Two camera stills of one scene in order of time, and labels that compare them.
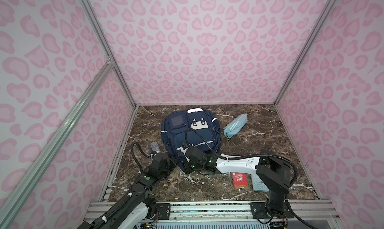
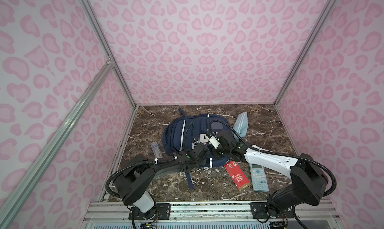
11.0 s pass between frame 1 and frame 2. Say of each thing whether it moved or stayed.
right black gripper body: moved
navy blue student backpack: moved
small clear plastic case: stayed
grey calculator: stayed
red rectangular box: stayed
